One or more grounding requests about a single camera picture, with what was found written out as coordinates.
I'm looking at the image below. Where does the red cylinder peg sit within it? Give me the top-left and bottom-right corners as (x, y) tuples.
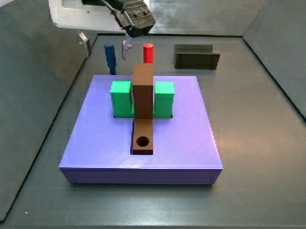
(143, 43), (154, 64)

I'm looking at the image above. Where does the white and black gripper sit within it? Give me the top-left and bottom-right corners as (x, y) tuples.
(48, 0), (155, 59)

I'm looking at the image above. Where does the right green block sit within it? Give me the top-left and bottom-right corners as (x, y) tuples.
(154, 81), (175, 118)

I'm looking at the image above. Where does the black slotted holder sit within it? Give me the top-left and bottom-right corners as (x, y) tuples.
(174, 44), (221, 70)

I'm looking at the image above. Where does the brown L-shaped block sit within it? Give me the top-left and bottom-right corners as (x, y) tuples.
(131, 64), (154, 155)

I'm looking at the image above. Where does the left green block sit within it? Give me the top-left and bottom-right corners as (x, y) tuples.
(110, 81), (132, 118)

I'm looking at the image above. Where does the purple board base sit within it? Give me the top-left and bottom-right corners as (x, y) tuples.
(59, 75), (223, 184)

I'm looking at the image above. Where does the green block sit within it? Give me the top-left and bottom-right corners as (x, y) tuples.
(154, 81), (175, 118)
(110, 81), (132, 118)

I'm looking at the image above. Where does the blue cylinder peg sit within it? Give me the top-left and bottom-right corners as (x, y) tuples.
(104, 44), (116, 75)

